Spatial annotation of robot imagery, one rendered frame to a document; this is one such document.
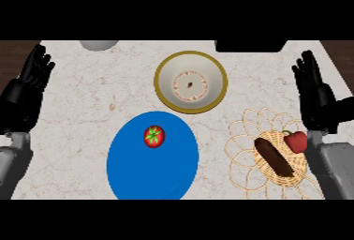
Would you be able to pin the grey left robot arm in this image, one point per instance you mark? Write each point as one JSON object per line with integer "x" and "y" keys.
{"x": 13, "y": 162}

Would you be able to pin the grey rounded object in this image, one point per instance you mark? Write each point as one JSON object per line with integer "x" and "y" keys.
{"x": 98, "y": 44}

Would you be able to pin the blue oval plate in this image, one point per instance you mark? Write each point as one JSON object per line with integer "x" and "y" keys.
{"x": 152, "y": 162}

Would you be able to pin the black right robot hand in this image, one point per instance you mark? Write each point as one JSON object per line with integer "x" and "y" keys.
{"x": 322, "y": 100}

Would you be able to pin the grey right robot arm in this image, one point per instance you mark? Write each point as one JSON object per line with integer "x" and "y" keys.
{"x": 332, "y": 165}

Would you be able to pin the white bowl with gold rim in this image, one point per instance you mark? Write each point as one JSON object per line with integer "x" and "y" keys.
{"x": 190, "y": 82}

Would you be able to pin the dark brown sweet potato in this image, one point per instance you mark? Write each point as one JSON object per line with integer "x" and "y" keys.
{"x": 275, "y": 157}

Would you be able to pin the red tomato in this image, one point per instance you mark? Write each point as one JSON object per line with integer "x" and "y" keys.
{"x": 154, "y": 136}

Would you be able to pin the red bell pepper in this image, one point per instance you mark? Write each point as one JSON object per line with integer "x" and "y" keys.
{"x": 297, "y": 141}

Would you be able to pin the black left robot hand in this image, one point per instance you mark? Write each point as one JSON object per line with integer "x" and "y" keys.
{"x": 21, "y": 97}

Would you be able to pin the woven wicker placemat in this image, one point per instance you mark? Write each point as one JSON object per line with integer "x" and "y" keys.
{"x": 272, "y": 156}

